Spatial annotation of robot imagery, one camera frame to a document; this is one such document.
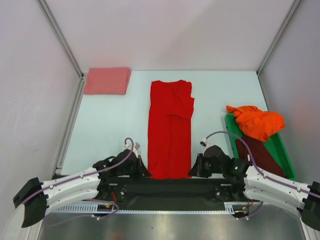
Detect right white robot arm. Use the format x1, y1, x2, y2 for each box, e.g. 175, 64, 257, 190
188, 145, 320, 231

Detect left aluminium frame post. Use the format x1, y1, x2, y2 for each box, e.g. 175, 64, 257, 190
36, 0, 84, 79

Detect green plastic bin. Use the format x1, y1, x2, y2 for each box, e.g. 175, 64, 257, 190
225, 113, 297, 181

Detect right aluminium frame post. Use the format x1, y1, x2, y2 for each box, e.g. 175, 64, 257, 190
256, 0, 304, 77

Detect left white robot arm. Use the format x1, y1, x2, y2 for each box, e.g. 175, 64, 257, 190
13, 149, 151, 228

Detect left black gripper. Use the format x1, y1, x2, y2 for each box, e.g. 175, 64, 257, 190
117, 155, 151, 180

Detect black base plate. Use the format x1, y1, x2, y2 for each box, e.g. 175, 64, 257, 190
103, 177, 248, 212

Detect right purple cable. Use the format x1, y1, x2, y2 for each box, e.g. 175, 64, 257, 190
203, 131, 320, 198

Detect slotted cable duct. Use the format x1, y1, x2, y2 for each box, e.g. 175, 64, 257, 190
54, 201, 253, 215

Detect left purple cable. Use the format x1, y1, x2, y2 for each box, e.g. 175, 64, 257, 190
18, 136, 136, 208

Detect purple cable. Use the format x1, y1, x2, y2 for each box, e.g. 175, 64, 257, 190
18, 136, 136, 208
203, 131, 320, 198

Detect folded pink t-shirt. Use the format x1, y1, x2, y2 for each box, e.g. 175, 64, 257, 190
83, 67, 132, 95

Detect orange t-shirt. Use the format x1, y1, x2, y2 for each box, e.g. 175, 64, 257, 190
226, 105, 286, 142

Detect aluminium frame post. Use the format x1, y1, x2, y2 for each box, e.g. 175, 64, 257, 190
36, 0, 84, 79
256, 0, 304, 77

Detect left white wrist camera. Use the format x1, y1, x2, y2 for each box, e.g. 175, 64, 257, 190
124, 142, 140, 158

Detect dark red t-shirt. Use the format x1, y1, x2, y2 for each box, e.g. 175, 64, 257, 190
242, 135, 288, 178

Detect left aluminium side rail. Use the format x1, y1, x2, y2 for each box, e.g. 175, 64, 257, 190
52, 74, 87, 176

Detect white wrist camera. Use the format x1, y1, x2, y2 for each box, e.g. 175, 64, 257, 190
124, 142, 140, 158
199, 138, 211, 148

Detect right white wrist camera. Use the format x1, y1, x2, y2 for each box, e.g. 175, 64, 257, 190
199, 138, 211, 148

